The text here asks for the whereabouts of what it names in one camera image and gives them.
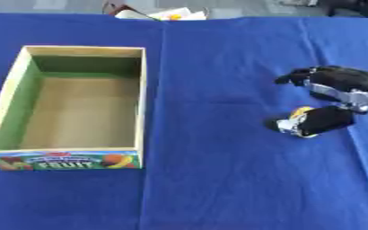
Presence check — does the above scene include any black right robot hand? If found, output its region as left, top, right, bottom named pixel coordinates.
left=264, top=65, right=368, bottom=138

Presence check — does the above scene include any cardboard box with green inside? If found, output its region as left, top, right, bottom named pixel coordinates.
left=0, top=45, right=148, bottom=172

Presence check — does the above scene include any yellow toy fruit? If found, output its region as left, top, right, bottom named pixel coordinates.
left=289, top=105, right=316, bottom=120

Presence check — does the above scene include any dark chair base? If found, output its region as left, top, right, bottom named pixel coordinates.
left=279, top=0, right=368, bottom=18

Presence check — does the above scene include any white bag with yellow item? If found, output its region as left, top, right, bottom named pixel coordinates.
left=101, top=1, right=211, bottom=22

